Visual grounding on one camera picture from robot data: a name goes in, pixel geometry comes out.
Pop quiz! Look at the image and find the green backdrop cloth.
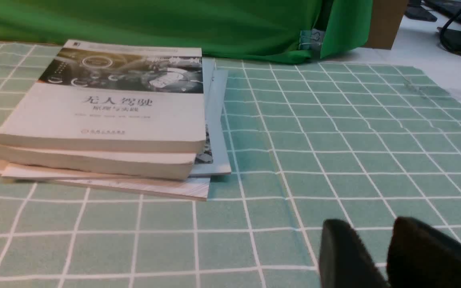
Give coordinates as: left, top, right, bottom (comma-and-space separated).
0, 0, 373, 64

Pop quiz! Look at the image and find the white top book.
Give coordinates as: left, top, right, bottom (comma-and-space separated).
0, 39, 206, 153

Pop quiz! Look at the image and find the bottom white thin book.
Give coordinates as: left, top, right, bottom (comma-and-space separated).
0, 160, 210, 201

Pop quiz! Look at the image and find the silver binder clip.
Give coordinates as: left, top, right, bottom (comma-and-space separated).
298, 28, 326, 52

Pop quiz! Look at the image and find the thin grey-blue book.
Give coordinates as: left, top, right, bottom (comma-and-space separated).
2, 58, 232, 180

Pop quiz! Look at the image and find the green checkered tablecloth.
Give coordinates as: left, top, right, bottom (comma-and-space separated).
0, 43, 461, 288

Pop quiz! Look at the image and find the brown cardboard box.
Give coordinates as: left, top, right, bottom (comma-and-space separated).
363, 0, 408, 50

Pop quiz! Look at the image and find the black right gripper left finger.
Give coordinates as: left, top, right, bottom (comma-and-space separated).
319, 219, 389, 288

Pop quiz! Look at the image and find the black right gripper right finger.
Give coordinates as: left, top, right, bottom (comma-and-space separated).
386, 216, 461, 288

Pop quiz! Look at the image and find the dark object top right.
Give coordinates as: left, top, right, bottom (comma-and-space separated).
404, 0, 437, 22

